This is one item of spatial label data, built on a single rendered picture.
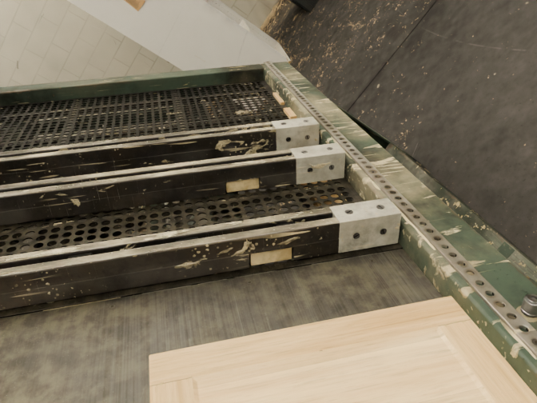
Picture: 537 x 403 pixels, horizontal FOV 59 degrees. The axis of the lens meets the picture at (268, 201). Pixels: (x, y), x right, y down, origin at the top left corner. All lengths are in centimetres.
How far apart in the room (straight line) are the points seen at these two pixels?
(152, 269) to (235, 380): 27
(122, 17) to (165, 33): 35
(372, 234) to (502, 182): 121
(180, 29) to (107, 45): 168
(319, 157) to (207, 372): 62
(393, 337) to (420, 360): 5
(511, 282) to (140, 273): 62
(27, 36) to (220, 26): 240
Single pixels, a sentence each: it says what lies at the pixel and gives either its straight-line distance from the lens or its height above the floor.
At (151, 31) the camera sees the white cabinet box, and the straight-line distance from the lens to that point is 419.
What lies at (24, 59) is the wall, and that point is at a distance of 594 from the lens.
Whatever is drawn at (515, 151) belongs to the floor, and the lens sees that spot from 213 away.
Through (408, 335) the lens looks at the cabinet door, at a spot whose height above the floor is 98.
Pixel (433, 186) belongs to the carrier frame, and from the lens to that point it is 203.
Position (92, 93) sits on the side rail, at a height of 143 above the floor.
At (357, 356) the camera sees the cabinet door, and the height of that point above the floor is 105.
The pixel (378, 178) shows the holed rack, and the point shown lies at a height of 89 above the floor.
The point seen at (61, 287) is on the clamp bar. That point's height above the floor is 140.
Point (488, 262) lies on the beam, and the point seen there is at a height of 85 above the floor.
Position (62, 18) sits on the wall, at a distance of 572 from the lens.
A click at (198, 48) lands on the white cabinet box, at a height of 75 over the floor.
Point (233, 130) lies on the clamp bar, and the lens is 133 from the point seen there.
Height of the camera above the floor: 154
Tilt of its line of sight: 27 degrees down
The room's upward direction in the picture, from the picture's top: 63 degrees counter-clockwise
